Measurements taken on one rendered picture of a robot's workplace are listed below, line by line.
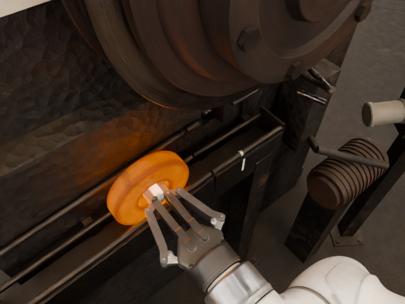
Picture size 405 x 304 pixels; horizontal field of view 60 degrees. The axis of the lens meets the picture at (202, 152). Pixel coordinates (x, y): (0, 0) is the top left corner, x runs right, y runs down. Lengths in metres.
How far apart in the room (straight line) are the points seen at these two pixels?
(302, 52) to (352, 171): 0.58
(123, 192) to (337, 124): 1.42
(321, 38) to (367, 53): 1.87
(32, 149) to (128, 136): 0.15
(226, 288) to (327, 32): 0.36
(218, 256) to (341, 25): 0.35
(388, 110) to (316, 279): 0.48
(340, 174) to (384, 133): 0.95
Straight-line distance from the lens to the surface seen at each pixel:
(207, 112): 0.74
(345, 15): 0.51
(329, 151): 0.92
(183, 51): 0.39
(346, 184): 0.97
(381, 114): 0.92
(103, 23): 0.36
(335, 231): 1.50
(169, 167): 0.59
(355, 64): 2.25
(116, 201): 0.59
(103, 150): 0.61
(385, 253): 1.54
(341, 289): 0.59
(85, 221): 0.71
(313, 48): 0.48
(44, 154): 0.56
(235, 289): 0.51
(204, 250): 0.56
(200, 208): 0.59
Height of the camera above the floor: 1.28
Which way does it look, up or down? 52 degrees down
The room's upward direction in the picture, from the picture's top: straight up
